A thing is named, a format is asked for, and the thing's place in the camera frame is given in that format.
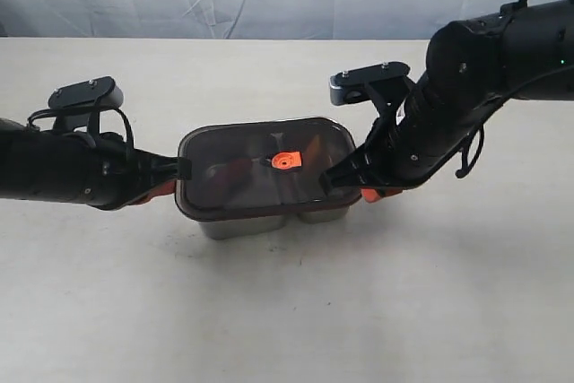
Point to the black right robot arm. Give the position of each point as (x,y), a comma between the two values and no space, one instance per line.
(472,68)

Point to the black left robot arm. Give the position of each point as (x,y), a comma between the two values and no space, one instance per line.
(50,166)

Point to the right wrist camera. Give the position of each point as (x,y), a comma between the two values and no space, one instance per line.
(384,85)

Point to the stainless steel lunch box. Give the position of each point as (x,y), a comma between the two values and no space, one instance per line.
(269,176)

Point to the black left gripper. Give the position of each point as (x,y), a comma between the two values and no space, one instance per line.
(130,176)

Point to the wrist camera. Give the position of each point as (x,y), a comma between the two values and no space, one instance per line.
(72,106)
(384,85)

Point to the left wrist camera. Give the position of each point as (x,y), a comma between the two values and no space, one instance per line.
(72,106)

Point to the red toy sausage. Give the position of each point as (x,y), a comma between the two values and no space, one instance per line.
(230,175)

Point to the dark lid with orange seal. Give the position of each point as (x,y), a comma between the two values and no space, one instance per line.
(266,167)

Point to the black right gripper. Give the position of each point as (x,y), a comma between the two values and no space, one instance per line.
(396,155)

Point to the yellow toy cheese wedge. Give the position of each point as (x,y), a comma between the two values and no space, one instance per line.
(316,154)

